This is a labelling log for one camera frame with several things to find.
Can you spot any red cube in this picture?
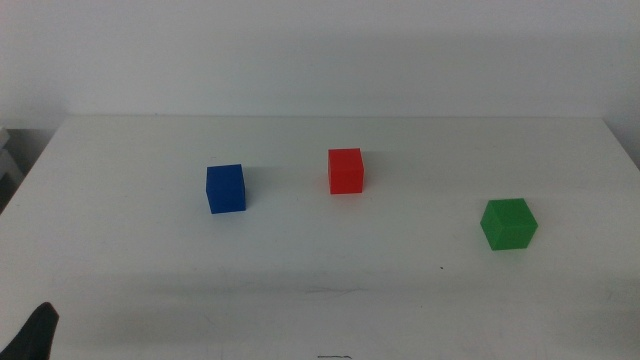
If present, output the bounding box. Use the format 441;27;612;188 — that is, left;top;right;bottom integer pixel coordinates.
327;147;366;196

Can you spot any green cube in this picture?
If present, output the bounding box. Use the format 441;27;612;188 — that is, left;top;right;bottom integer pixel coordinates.
479;197;539;252

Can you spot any blue cube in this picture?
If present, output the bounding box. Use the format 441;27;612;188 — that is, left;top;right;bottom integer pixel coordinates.
205;163;247;215

